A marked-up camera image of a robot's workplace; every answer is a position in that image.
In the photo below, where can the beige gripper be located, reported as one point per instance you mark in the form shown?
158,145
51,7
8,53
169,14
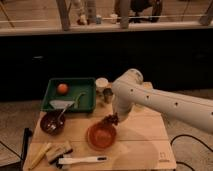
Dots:
122,117

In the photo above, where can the dark red grape bunch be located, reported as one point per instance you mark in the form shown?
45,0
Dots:
111,119

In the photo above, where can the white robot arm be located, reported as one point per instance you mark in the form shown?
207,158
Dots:
128,90

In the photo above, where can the red bowl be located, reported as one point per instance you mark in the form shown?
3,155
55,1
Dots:
101,136

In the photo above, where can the dark brown bowl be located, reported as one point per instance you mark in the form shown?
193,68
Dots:
46,122

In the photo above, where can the small metal cup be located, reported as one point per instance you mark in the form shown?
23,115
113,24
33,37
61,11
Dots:
108,94

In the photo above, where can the white cup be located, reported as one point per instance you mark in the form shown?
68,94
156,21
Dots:
101,84

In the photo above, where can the green bean pod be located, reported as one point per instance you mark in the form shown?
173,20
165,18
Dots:
77,100

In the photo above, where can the green plastic tray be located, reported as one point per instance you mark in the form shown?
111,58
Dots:
76,86

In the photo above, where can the metal spoon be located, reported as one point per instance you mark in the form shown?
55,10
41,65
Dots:
60,115

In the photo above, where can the white triangular paper piece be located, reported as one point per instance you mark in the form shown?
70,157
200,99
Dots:
61,104

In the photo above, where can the orange fruit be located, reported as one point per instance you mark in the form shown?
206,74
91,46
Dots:
62,89

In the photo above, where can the white handled brush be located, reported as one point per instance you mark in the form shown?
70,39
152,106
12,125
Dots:
91,159

